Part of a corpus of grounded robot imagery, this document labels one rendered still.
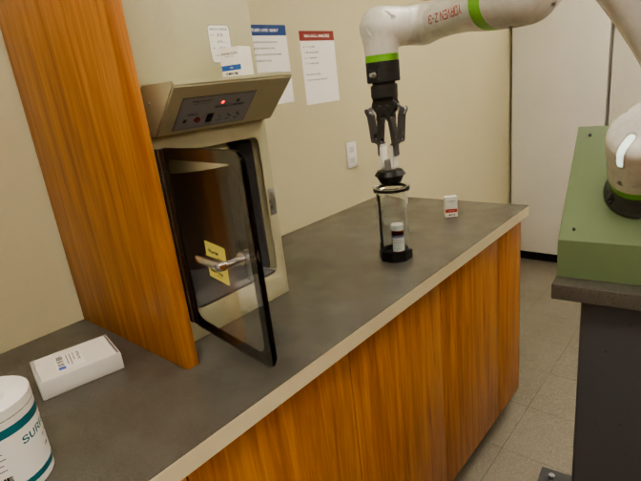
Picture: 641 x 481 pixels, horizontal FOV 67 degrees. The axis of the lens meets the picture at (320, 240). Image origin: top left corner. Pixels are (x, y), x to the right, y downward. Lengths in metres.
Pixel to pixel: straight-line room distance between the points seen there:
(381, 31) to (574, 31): 2.50
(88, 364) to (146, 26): 0.69
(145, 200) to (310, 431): 0.60
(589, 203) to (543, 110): 2.46
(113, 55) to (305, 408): 0.78
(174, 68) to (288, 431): 0.79
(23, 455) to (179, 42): 0.80
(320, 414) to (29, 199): 0.89
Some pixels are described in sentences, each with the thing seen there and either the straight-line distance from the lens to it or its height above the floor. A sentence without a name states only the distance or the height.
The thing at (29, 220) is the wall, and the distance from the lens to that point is 1.43.
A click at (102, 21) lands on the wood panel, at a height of 1.62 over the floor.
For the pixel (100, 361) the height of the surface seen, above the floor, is 0.98.
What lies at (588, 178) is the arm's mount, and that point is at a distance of 1.45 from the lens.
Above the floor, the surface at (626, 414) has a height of 0.57.
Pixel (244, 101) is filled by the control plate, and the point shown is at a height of 1.46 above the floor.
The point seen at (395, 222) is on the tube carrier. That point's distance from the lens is 1.45.
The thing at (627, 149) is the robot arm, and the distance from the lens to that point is 1.19.
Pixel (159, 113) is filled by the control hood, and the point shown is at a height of 1.46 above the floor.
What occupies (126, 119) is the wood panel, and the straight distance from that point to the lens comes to 0.96.
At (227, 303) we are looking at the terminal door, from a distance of 0.98.
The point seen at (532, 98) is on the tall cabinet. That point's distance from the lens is 3.84.
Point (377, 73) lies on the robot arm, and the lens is 1.39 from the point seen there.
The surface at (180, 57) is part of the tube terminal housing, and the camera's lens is 1.13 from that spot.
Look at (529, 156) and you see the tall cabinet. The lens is 3.89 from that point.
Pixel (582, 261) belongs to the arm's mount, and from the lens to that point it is 1.37.
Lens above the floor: 1.47
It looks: 18 degrees down
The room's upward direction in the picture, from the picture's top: 7 degrees counter-clockwise
